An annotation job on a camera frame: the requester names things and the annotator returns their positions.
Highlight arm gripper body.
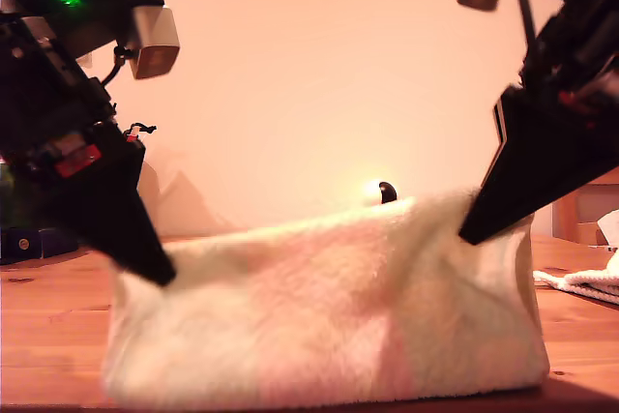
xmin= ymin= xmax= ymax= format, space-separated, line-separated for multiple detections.
xmin=518 ymin=0 xmax=619 ymax=120
xmin=0 ymin=15 xmax=118 ymax=178

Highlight cream terry tea towel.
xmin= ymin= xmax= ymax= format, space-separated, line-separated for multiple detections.
xmin=532 ymin=251 xmax=619 ymax=307

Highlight white pink-striped tea towel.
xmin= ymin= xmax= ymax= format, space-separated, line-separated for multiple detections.
xmin=103 ymin=189 xmax=551 ymax=412

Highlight wooden chair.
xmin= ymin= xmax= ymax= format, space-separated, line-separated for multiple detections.
xmin=552 ymin=179 xmax=619 ymax=246

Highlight dark box with round logo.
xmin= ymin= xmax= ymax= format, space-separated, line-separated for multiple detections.
xmin=0 ymin=226 xmax=82 ymax=265

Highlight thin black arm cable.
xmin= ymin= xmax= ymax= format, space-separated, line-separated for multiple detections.
xmin=511 ymin=0 xmax=539 ymax=52

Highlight short black camera cable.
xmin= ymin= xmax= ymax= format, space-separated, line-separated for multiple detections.
xmin=99 ymin=44 xmax=135 ymax=91

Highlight white round security camera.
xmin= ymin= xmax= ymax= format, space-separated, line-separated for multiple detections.
xmin=362 ymin=180 xmax=400 ymax=207

